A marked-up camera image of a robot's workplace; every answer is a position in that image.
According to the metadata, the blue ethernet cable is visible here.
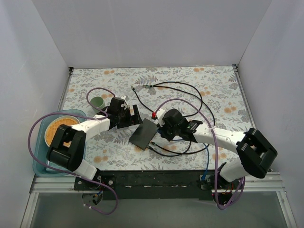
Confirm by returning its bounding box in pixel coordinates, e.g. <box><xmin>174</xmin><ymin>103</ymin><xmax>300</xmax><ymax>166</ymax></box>
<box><xmin>156</xmin><ymin>128</ymin><xmax>209</xmax><ymax>188</ymax></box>

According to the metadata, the black network switch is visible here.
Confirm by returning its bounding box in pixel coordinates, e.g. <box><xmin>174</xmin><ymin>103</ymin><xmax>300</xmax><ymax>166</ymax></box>
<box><xmin>129</xmin><ymin>118</ymin><xmax>158</xmax><ymax>151</ymax></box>

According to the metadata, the black ethernet cable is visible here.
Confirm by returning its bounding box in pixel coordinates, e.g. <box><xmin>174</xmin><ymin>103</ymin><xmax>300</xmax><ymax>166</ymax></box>
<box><xmin>131</xmin><ymin>86</ymin><xmax>217</xmax><ymax>157</ymax></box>

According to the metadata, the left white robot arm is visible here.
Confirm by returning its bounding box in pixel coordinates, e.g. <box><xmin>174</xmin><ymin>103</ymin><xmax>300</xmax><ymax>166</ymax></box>
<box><xmin>47</xmin><ymin>97</ymin><xmax>143</xmax><ymax>190</ymax></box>

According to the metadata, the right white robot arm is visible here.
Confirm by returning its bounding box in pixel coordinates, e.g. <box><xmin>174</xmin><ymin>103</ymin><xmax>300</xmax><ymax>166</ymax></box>
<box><xmin>155</xmin><ymin>109</ymin><xmax>277</xmax><ymax>189</ymax></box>

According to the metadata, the floral table mat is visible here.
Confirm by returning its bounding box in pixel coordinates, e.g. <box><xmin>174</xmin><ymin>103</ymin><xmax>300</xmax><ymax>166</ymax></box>
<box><xmin>63</xmin><ymin>66</ymin><xmax>252</xmax><ymax>170</ymax></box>

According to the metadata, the green cup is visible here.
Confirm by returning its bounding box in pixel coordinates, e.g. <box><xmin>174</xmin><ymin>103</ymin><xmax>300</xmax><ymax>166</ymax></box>
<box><xmin>90</xmin><ymin>96</ymin><xmax>105</xmax><ymax>113</ymax></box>

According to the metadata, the orange woven plate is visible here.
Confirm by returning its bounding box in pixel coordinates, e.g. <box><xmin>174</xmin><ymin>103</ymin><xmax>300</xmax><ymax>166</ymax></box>
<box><xmin>44</xmin><ymin>115</ymin><xmax>80</xmax><ymax>147</ymax></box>

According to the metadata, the teal plastic tray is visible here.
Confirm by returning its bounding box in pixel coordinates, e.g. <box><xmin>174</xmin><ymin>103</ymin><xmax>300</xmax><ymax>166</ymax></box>
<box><xmin>33</xmin><ymin>109</ymin><xmax>86</xmax><ymax>177</ymax></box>

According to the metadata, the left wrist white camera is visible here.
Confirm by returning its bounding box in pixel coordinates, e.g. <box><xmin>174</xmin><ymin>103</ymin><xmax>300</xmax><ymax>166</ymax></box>
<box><xmin>120</xmin><ymin>95</ymin><xmax>130</xmax><ymax>109</ymax></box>

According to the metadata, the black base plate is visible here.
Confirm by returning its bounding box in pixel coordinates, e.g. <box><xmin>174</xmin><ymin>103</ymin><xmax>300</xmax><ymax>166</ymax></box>
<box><xmin>73</xmin><ymin>169</ymin><xmax>247</xmax><ymax>200</ymax></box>

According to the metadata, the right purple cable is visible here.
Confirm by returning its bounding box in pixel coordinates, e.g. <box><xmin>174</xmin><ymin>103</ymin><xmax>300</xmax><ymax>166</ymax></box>
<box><xmin>153</xmin><ymin>98</ymin><xmax>246</xmax><ymax>210</ymax></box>

